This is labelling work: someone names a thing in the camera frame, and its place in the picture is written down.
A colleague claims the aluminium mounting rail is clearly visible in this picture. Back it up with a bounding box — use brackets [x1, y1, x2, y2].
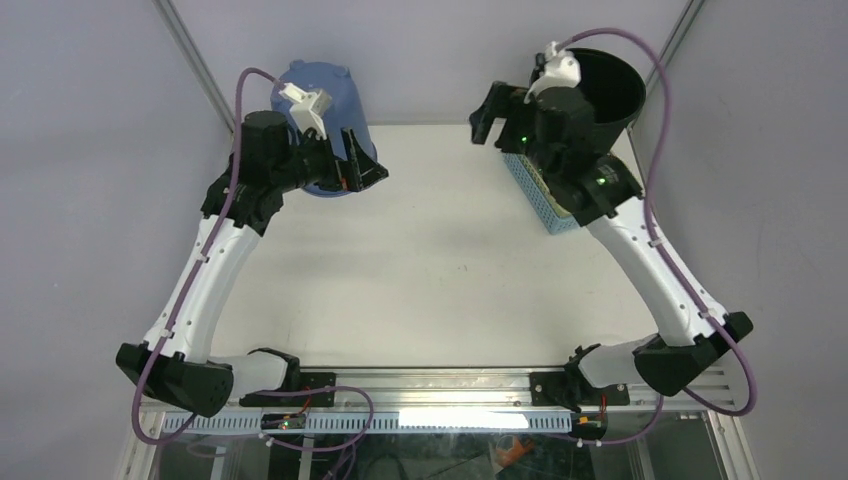
[142, 368, 737, 425]

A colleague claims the light blue perforated basket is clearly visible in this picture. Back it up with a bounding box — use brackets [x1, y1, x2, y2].
[502, 153, 580, 235]

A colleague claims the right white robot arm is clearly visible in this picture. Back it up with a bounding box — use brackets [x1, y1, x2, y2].
[469, 80, 753, 405]

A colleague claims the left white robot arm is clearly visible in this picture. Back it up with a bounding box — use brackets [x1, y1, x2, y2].
[116, 110, 389, 418]

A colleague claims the blue plastic bucket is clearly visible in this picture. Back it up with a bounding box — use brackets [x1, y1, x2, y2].
[270, 60, 389, 198]

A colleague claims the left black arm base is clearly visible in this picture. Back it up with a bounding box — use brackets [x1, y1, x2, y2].
[238, 371, 337, 409]

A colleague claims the black plastic bucket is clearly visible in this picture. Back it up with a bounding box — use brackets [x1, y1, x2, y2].
[531, 48, 646, 155]

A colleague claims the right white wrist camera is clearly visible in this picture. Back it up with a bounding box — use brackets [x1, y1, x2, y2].
[524, 41, 582, 104]

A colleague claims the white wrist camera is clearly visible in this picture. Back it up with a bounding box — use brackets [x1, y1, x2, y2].
[279, 83, 332, 140]
[524, 41, 582, 104]

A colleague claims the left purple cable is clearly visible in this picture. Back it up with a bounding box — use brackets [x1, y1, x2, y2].
[130, 66, 286, 447]

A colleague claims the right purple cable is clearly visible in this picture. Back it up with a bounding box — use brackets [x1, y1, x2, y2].
[559, 27, 759, 418]

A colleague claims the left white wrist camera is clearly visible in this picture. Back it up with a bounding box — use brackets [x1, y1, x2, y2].
[279, 83, 332, 140]

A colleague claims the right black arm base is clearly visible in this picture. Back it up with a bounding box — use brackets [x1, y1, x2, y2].
[528, 370, 630, 412]

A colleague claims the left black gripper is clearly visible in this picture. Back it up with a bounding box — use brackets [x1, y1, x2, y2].
[272, 126, 388, 193]

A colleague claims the white slotted cable duct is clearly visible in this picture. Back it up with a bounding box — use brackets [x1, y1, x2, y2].
[186, 408, 572, 435]

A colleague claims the purple cable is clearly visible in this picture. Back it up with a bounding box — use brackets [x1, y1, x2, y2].
[559, 27, 759, 418]
[130, 66, 286, 447]

